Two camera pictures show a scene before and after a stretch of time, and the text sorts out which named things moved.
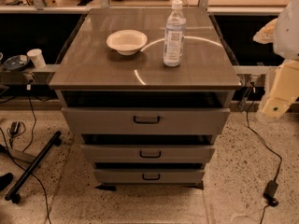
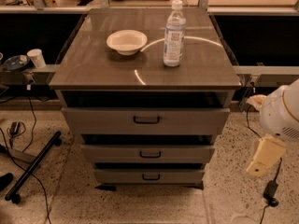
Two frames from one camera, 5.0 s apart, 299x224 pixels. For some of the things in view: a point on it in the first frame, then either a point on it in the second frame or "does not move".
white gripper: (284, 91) -> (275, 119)
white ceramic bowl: (126, 42) does not move
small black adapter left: (14, 127) does not move
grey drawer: (149, 176) does not move
